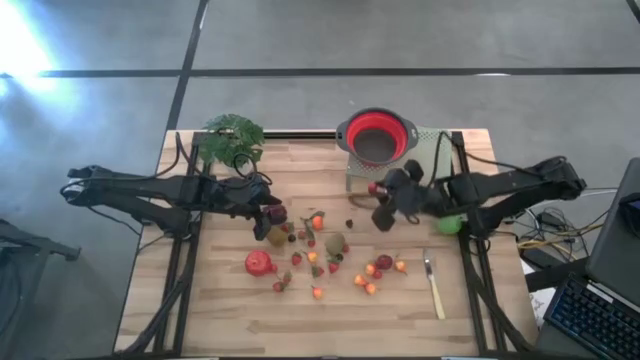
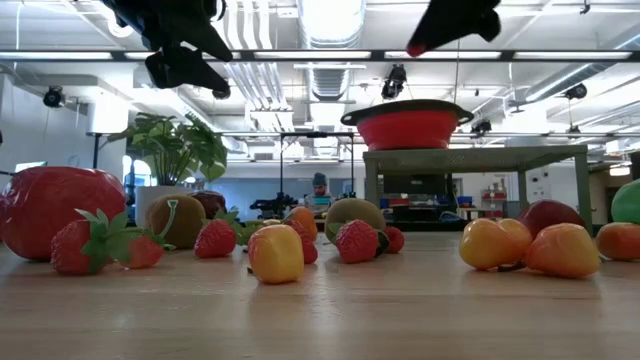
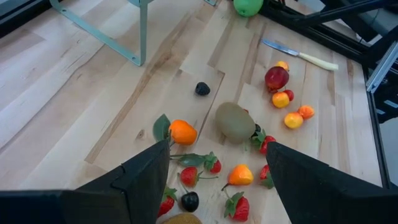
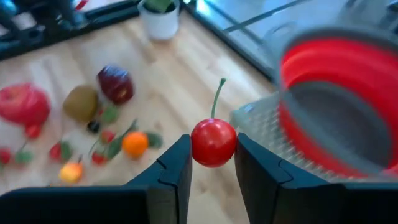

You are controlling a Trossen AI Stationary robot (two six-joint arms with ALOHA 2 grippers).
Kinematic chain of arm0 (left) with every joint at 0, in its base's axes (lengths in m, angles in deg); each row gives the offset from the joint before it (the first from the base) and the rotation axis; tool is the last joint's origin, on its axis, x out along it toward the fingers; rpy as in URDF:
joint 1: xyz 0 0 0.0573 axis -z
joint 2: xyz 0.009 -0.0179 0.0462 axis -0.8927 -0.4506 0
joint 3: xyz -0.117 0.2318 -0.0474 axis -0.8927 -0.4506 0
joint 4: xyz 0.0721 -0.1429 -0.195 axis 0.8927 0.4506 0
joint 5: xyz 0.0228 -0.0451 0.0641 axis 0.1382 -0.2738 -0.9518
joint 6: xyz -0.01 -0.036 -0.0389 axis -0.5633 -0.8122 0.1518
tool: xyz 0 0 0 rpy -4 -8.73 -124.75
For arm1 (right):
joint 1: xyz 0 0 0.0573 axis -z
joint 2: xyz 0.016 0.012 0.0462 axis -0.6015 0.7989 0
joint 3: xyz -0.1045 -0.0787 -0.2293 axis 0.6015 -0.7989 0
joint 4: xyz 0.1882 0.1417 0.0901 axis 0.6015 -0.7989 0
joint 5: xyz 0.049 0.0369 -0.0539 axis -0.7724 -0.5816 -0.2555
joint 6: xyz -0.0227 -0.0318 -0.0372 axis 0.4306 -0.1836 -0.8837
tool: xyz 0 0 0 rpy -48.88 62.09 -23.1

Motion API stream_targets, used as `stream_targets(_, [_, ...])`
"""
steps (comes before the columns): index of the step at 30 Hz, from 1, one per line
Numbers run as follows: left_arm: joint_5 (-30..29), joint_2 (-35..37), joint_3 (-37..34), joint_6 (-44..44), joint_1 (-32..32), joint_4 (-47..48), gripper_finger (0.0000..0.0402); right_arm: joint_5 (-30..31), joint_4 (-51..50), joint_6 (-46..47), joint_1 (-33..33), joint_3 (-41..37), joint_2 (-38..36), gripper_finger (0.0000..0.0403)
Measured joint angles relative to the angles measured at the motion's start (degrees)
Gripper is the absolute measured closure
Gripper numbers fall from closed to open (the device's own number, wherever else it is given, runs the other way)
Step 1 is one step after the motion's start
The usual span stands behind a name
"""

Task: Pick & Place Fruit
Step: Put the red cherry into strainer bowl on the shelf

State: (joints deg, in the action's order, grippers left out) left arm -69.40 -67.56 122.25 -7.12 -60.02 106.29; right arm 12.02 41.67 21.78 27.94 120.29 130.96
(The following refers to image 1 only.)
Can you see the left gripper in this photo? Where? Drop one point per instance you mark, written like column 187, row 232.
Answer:
column 240, row 195

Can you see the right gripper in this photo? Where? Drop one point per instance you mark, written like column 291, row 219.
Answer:
column 405, row 195

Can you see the green perforated metal shelf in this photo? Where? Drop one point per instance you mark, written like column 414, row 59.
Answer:
column 430, row 155

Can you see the red colander with grey rim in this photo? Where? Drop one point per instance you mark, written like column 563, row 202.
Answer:
column 355, row 130

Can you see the green toy apple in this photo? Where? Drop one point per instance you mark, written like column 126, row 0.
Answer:
column 450, row 225

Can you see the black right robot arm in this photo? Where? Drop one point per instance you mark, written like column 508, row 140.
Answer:
column 500, row 187

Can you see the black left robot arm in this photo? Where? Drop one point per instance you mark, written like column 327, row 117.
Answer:
column 140, row 187

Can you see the dark red toy apple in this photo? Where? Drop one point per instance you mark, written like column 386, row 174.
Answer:
column 277, row 215

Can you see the black toy blackberry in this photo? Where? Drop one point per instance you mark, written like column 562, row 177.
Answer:
column 349, row 223

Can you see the large red toy apple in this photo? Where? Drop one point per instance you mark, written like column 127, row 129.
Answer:
column 257, row 263

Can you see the orange toy mandarin with leaves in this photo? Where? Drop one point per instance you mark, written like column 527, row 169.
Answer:
column 317, row 223

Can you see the green plant in white pot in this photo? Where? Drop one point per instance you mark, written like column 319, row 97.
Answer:
column 232, row 142

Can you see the black power brick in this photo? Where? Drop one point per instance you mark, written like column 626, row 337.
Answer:
column 535, row 257

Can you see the black power adapter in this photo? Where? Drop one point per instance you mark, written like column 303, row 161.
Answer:
column 550, row 219

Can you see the white paper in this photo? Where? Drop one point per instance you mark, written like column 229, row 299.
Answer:
column 539, row 305

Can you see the black metal stand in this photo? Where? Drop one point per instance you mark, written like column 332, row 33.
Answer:
column 30, row 240

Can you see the grey laptop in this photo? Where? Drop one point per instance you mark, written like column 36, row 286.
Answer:
column 615, row 250

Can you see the small black device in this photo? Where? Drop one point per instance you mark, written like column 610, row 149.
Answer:
column 631, row 220

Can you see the black metal table frame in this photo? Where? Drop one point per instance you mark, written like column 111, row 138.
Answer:
column 300, row 135

